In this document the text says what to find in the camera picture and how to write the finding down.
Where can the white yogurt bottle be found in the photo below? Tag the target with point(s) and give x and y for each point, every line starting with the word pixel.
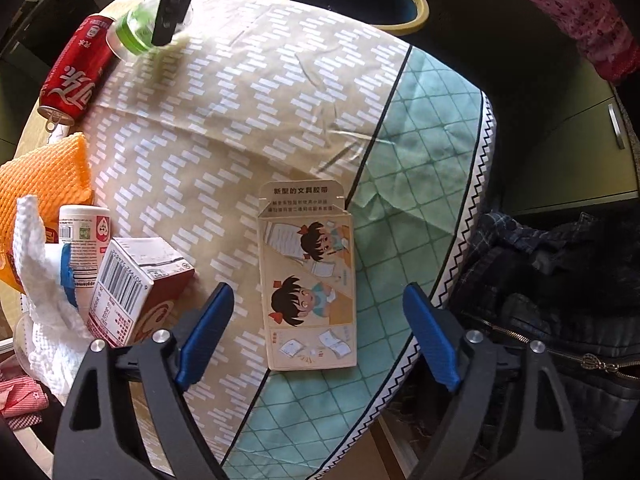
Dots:
pixel 82 240

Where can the pink floral cloth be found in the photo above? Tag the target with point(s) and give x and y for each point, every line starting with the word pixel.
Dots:
pixel 575 5

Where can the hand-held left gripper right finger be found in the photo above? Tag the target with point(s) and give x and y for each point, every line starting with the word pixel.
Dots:
pixel 430 330

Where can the red soda can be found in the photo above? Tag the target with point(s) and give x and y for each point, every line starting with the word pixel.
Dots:
pixel 75 70

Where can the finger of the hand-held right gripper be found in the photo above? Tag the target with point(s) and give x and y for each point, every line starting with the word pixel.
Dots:
pixel 172 5

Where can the red and white carton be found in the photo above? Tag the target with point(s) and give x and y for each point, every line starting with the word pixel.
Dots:
pixel 140 280

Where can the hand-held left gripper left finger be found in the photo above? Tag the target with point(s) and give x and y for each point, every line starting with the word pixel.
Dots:
pixel 207 330

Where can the patterned tablecloth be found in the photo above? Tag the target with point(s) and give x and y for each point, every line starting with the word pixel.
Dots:
pixel 200 135

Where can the white paper towel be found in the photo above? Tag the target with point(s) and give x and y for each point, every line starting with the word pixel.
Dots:
pixel 40 280

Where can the green plastic bottle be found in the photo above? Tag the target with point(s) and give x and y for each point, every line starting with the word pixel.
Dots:
pixel 135 27

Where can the cartoon printed paper box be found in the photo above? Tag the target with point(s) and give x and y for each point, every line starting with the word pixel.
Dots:
pixel 310 280

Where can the orange snack bag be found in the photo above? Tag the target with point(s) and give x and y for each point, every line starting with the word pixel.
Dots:
pixel 45 175

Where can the red checked cloth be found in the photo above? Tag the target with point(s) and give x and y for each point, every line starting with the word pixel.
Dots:
pixel 20 395

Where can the dark quilted jacket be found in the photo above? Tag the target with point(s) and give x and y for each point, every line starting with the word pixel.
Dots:
pixel 550 310

